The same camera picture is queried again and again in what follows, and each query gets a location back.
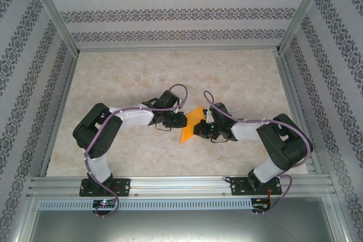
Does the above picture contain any orange paper sheet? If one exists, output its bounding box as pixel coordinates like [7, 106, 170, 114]
[180, 105, 207, 144]

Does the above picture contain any grey metal sheet panel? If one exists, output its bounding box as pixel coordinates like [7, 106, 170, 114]
[28, 209, 340, 242]

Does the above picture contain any right controller board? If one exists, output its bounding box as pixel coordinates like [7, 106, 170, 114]
[251, 198, 272, 212]

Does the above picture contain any controller board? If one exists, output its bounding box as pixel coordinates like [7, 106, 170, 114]
[251, 198, 272, 212]
[92, 199, 117, 209]

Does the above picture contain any left controller board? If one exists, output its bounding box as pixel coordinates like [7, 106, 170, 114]
[92, 199, 117, 209]

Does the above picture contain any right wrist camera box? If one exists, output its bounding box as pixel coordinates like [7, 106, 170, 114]
[204, 107, 215, 123]

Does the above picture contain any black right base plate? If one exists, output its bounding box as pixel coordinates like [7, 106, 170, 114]
[231, 176, 283, 197]

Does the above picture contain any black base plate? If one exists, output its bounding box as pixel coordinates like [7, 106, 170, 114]
[79, 178, 132, 197]
[231, 176, 283, 197]

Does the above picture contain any aluminium mounting rail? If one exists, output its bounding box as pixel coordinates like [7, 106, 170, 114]
[27, 174, 337, 198]

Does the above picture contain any slotted grey cable duct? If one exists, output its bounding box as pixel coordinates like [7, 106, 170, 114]
[38, 198, 254, 212]

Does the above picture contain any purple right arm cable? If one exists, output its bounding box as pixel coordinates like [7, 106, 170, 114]
[203, 91, 312, 216]

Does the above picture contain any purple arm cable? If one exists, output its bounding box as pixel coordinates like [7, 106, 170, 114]
[203, 91, 312, 216]
[83, 83, 189, 219]

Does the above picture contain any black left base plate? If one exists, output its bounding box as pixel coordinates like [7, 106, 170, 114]
[79, 178, 132, 197]

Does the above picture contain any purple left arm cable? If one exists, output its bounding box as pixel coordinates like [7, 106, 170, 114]
[83, 83, 189, 219]

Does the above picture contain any aluminium frame post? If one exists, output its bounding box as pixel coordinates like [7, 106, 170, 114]
[275, 0, 332, 55]
[26, 0, 81, 57]

